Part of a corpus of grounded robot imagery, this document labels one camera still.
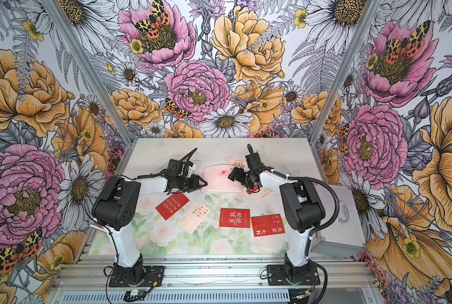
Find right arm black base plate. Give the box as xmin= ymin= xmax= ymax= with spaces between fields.
xmin=266 ymin=264 xmax=320 ymax=286

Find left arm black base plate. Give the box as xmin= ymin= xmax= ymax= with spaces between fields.
xmin=108 ymin=263 xmax=165 ymax=288

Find red money money card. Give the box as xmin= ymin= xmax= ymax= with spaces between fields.
xmin=156 ymin=192 xmax=190 ymax=220

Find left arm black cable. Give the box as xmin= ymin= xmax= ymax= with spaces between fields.
xmin=88 ymin=147 xmax=199 ymax=244

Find pale card red characters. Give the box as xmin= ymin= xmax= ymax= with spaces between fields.
xmin=227 ymin=156 xmax=246 ymax=169

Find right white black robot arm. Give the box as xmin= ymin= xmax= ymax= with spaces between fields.
xmin=228 ymin=152 xmax=325 ymax=283

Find silver aluminium case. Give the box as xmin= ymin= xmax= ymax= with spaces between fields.
xmin=311 ymin=186 xmax=366 ymax=258

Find red card gold characters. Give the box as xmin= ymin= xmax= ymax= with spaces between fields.
xmin=251 ymin=214 xmax=285 ymax=237

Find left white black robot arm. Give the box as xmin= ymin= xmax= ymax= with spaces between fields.
xmin=91 ymin=159 xmax=208 ymax=286

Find red card white characters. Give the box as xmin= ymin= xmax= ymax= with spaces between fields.
xmin=219 ymin=208 xmax=251 ymax=229

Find pale pink text card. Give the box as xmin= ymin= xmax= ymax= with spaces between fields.
xmin=177 ymin=202 xmax=210 ymax=234

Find aluminium front rail frame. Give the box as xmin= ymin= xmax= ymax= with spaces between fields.
xmin=47 ymin=256 xmax=383 ymax=303

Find red and pink card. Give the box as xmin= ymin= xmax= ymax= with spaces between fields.
xmin=246 ymin=185 xmax=274 ymax=203

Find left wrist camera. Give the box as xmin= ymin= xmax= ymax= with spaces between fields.
xmin=166 ymin=159 xmax=194 ymax=177

